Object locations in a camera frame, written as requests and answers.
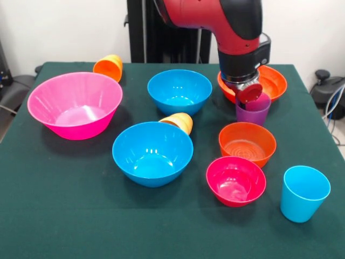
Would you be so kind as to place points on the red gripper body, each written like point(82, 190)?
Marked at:
point(249, 93)

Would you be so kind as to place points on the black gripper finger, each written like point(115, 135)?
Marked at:
point(244, 105)

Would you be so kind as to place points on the purple cup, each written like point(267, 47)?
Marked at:
point(253, 116)

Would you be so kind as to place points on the large orange bowl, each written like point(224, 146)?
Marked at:
point(273, 83)

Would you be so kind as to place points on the small orange bowl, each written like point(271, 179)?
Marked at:
point(246, 143)

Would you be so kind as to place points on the yellow cup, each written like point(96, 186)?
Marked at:
point(180, 120)

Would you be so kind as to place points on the blue bowl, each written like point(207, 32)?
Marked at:
point(152, 153)
point(179, 90)

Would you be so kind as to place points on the small crimson bowl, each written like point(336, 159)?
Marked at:
point(235, 180)

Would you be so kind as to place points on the orange cup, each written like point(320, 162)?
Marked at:
point(107, 67)

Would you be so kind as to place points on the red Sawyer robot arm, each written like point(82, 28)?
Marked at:
point(237, 27)

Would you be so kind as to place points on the light blue cup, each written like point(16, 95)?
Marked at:
point(304, 194)

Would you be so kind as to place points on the large pink bowl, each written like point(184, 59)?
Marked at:
point(75, 108)

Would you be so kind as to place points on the dark green table cloth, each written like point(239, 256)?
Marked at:
point(67, 215)

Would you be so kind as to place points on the black equipment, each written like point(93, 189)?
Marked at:
point(4, 67)

